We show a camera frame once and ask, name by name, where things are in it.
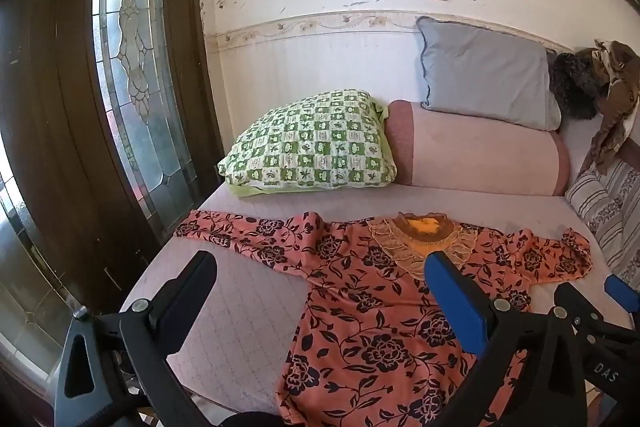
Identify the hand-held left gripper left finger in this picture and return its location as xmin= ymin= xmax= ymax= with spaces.
xmin=54 ymin=250 xmax=218 ymax=427

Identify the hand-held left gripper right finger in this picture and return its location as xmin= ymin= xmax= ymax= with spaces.
xmin=424 ymin=250 xmax=587 ymax=427

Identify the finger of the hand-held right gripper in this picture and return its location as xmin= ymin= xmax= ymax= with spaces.
xmin=554 ymin=281 xmax=610 ymax=344
xmin=604 ymin=275 xmax=640 ymax=316

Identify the orange black floral shirt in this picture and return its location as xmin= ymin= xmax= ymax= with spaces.
xmin=175 ymin=209 xmax=593 ymax=427

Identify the bed with pink quilted sheet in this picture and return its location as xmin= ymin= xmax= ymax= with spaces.
xmin=120 ymin=107 xmax=640 ymax=427

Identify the striped cushion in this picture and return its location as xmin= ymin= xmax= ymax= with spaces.
xmin=565 ymin=157 xmax=640 ymax=280

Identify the pink bolster pillow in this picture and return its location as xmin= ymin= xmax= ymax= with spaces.
xmin=384 ymin=99 xmax=572 ymax=198

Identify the brown crumpled cloth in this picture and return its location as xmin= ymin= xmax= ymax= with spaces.
xmin=580 ymin=39 xmax=640 ymax=175

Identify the green checkered pillow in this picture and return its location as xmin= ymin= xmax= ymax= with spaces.
xmin=217 ymin=89 xmax=398 ymax=198

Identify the dark fuzzy cloth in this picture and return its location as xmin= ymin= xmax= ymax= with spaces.
xmin=547 ymin=51 xmax=611 ymax=122

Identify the wooden door with stained glass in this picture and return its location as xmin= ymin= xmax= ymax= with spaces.
xmin=0 ymin=0 xmax=226 ymax=427

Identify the grey blue pillow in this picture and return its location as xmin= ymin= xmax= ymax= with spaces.
xmin=416 ymin=16 xmax=563 ymax=132

